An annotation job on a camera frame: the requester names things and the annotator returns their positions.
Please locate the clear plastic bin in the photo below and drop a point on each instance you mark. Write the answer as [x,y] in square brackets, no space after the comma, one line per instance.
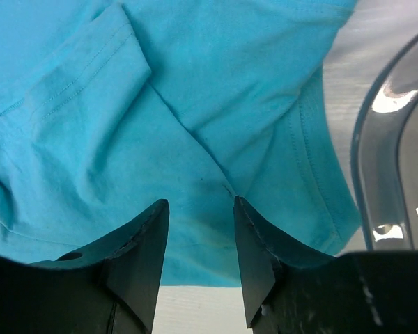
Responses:
[384,156]

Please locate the turquoise t shirt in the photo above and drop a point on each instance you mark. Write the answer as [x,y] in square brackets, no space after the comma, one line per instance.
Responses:
[108,106]

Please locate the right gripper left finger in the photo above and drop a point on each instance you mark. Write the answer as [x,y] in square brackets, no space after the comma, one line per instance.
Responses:
[129,260]

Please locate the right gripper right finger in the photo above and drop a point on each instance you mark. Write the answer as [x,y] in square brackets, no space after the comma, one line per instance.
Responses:
[265,256]

